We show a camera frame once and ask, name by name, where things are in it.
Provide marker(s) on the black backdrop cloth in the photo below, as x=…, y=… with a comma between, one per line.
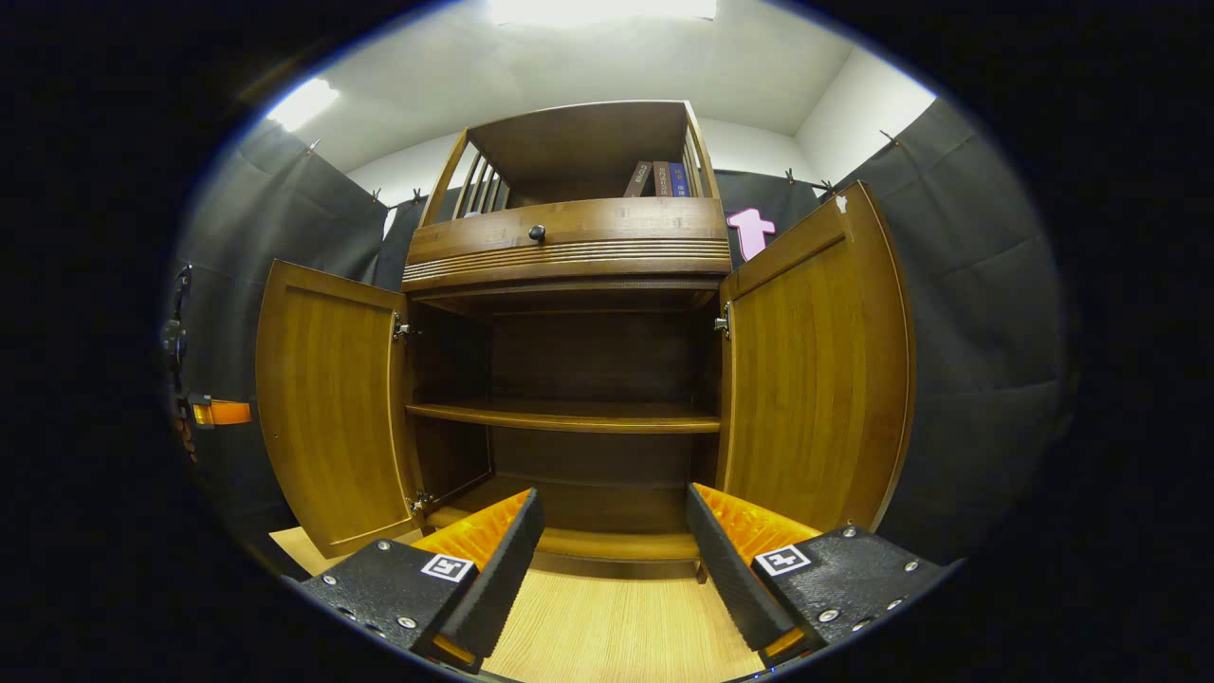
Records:
x=977, y=332

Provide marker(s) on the wooden inner shelf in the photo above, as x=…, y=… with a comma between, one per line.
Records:
x=569, y=415

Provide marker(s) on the wooden drawer with black knob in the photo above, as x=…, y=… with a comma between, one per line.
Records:
x=607, y=228

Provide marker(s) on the wooden shoe cabinet door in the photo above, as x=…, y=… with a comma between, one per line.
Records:
x=816, y=379
x=332, y=408

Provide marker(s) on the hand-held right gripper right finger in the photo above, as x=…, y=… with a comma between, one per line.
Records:
x=735, y=583

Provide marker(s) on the large ceiling light panel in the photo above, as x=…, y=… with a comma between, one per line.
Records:
x=597, y=9

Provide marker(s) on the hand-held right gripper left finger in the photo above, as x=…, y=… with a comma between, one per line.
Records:
x=484, y=588

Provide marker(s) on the metal door hinge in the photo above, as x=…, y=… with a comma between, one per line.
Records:
x=421, y=501
x=403, y=328
x=724, y=323

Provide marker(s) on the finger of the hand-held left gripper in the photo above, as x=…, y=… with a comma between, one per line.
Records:
x=228, y=413

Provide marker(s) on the brown hardcover book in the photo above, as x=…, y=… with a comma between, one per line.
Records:
x=638, y=180

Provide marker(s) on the blue hardcover book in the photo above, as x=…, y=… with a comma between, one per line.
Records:
x=678, y=179

